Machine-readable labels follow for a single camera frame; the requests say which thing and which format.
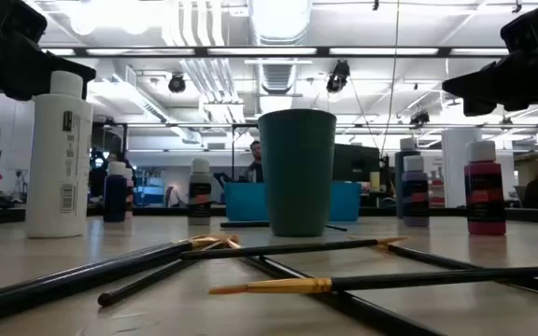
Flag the taupe paint bottle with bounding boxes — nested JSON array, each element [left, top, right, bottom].
[[187, 157, 213, 228]]

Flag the black ceiling camera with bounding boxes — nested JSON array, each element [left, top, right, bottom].
[[408, 110, 432, 128], [167, 73, 188, 94]]

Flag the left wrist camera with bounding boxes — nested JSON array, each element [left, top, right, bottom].
[[0, 0, 49, 46]]

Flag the black overhead frame bar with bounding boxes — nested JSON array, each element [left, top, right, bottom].
[[39, 45, 511, 59]]

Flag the blue storage shelf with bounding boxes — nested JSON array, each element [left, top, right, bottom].
[[133, 170, 165, 206]]

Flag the crimson paint bottle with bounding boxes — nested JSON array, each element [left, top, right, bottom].
[[463, 139, 507, 237]]

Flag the thin black paintbrush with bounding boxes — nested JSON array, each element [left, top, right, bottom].
[[97, 238, 242, 308]]

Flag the black overhead camera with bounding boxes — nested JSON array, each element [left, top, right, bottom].
[[325, 59, 352, 94]]

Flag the black brush silver ferrule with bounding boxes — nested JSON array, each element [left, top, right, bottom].
[[219, 220, 348, 233]]

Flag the teal plastic cup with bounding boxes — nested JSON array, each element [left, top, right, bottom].
[[257, 108, 338, 238]]

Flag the large white bottle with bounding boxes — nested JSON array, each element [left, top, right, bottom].
[[24, 70, 95, 240]]

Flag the red shelf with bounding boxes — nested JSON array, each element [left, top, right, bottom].
[[430, 170, 444, 206]]

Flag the teal plastic bin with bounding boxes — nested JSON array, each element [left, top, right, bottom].
[[223, 180, 361, 223]]

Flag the black table frame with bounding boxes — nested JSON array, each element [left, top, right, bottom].
[[0, 204, 538, 225]]

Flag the purple paint bottle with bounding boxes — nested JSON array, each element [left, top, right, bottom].
[[402, 154, 431, 229]]

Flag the black paintbrush gold ferrule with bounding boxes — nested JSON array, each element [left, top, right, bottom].
[[180, 235, 410, 261], [208, 264, 538, 296]]

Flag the black paintbrush orange bristles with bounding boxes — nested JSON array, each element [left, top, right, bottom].
[[347, 234, 538, 300]]

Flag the navy blue paint bottle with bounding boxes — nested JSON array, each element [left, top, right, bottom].
[[103, 161, 129, 224]]

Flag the black monitor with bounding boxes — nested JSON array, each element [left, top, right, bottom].
[[332, 143, 382, 184]]

